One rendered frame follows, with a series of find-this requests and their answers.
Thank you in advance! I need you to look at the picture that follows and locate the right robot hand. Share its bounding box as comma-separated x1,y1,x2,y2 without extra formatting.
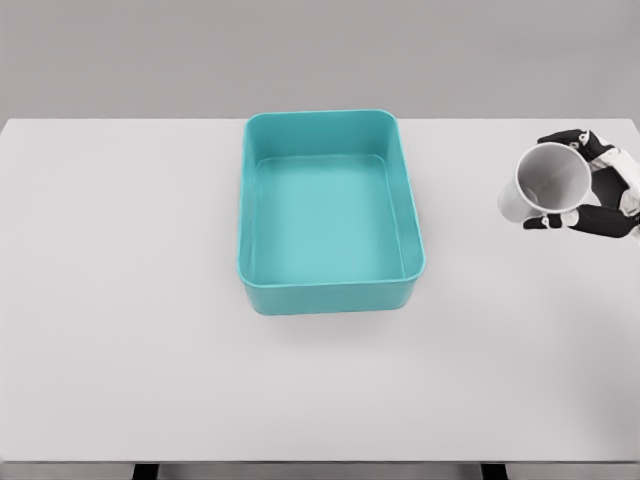
522,128,640,240

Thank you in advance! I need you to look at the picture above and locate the white paper cup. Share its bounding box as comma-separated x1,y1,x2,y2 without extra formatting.
497,142,593,224

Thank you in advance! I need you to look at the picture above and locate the teal plastic basket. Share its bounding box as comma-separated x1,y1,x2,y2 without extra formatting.
236,107,427,317

